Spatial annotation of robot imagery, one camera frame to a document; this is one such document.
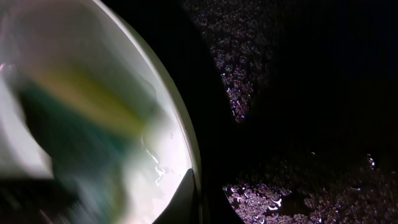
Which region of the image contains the green yellow sponge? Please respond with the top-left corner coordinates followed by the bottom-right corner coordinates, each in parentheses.
top-left (17, 65), bottom-right (150, 223)

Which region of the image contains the light green plate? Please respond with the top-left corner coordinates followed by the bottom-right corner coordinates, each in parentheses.
top-left (1, 1), bottom-right (205, 223)

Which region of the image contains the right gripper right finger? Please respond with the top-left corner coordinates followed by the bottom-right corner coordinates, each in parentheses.
top-left (203, 177), bottom-right (244, 224)

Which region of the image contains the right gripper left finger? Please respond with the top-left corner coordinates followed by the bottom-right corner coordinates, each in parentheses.
top-left (153, 169), bottom-right (199, 224)

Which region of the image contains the round black tray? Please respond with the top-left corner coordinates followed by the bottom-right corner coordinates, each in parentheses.
top-left (102, 0), bottom-right (398, 224)

